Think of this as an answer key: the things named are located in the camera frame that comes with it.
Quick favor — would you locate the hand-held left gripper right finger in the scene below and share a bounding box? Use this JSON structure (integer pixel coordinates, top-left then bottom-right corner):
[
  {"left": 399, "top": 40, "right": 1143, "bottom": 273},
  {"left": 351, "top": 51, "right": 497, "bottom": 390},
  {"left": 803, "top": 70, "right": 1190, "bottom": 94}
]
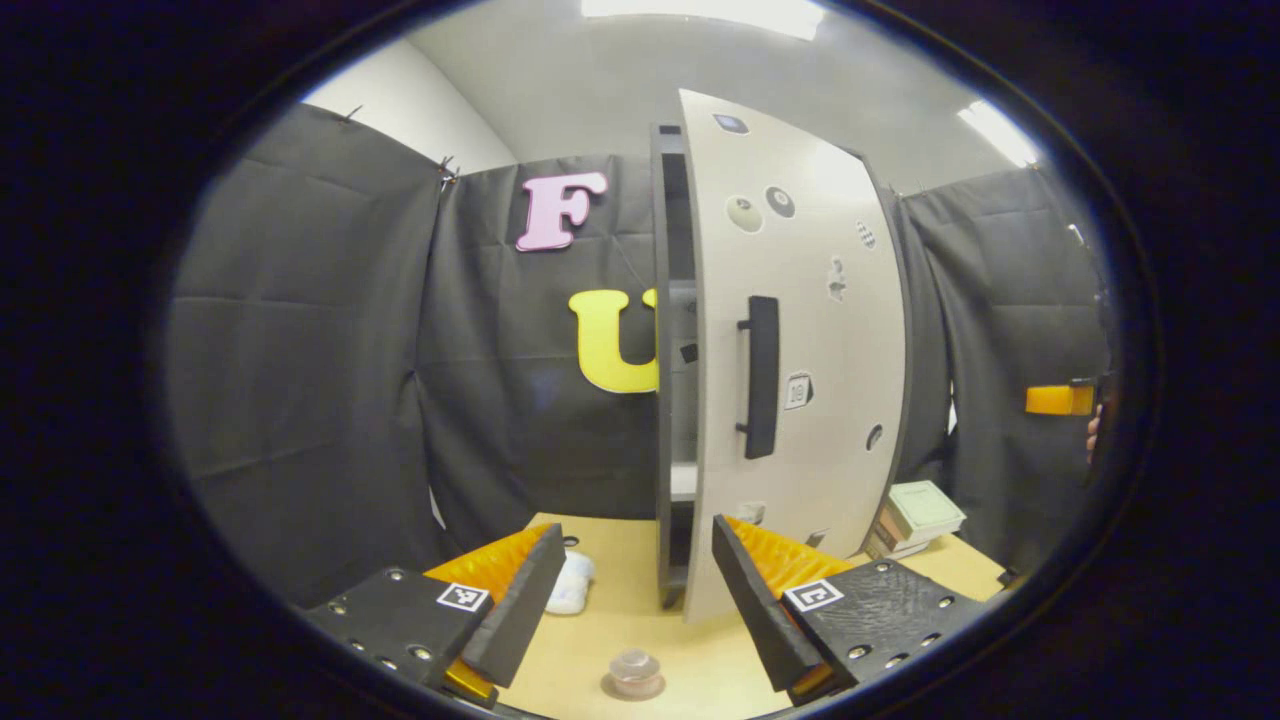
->
[{"left": 711, "top": 514, "right": 986, "bottom": 706}]

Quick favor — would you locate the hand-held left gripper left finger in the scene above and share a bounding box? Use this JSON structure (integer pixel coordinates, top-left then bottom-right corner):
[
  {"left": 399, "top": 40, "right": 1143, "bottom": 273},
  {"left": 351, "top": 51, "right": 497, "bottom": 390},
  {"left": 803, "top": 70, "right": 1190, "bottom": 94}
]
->
[{"left": 303, "top": 522, "right": 567, "bottom": 709}]

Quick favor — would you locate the small clear bottle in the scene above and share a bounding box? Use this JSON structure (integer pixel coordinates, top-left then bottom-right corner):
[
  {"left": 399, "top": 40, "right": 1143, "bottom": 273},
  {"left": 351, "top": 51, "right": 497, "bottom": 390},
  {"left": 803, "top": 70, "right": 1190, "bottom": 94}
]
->
[{"left": 610, "top": 648, "right": 661, "bottom": 698}]

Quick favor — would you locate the black door handle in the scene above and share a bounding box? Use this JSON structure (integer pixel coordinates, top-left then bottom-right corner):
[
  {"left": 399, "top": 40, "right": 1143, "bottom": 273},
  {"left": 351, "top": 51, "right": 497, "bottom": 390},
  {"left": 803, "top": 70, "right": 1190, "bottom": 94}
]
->
[{"left": 736, "top": 295, "right": 781, "bottom": 461}]

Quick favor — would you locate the grey cabinet door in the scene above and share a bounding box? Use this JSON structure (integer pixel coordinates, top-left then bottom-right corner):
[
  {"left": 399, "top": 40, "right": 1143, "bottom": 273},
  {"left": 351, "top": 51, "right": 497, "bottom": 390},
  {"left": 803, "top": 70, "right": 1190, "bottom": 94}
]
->
[{"left": 680, "top": 88, "right": 909, "bottom": 626}]

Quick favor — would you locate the white crumpled cloth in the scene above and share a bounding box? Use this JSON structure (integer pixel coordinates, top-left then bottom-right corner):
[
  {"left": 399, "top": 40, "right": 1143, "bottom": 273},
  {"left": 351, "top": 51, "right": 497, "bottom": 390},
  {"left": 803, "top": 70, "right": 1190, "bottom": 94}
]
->
[{"left": 545, "top": 550, "right": 597, "bottom": 616}]

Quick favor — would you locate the brown book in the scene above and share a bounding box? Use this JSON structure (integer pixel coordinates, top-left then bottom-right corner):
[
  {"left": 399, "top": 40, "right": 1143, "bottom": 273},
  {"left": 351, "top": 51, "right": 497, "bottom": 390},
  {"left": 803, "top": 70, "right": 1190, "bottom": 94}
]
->
[{"left": 878, "top": 505, "right": 941, "bottom": 551}]

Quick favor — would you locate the pale green book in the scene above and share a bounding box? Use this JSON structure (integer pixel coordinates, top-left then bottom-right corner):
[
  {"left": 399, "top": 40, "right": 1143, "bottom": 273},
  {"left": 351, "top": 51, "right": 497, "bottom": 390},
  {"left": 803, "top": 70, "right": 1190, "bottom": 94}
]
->
[{"left": 888, "top": 480, "right": 967, "bottom": 541}]

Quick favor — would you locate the ceiling light panel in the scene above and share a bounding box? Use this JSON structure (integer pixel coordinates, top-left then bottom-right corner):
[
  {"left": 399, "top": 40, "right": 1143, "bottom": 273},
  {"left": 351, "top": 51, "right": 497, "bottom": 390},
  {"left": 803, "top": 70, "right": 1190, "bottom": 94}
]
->
[
  {"left": 957, "top": 98, "right": 1043, "bottom": 169},
  {"left": 580, "top": 0, "right": 829, "bottom": 41}
]

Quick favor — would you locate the black backdrop cloth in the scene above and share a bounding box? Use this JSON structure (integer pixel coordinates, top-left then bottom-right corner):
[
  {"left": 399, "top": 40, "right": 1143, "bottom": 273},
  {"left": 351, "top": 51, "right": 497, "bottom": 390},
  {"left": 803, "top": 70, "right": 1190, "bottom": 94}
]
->
[{"left": 165, "top": 100, "right": 1116, "bottom": 611}]

